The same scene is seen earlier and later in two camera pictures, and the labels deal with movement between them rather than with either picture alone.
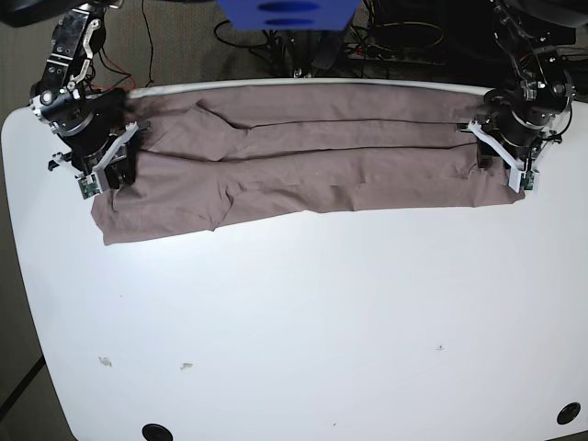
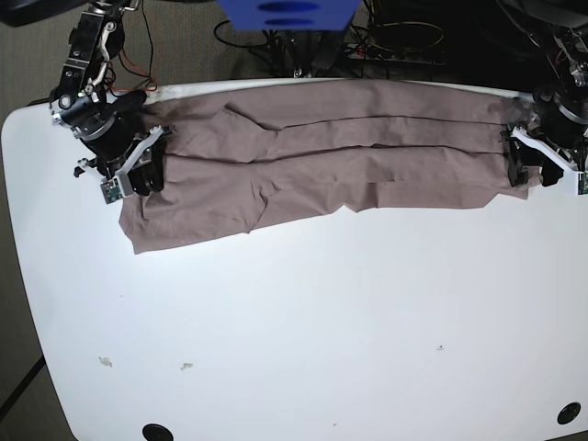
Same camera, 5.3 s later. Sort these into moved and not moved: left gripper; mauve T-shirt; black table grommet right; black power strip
Moved: left gripper
Not moved: black power strip; black table grommet right; mauve T-shirt
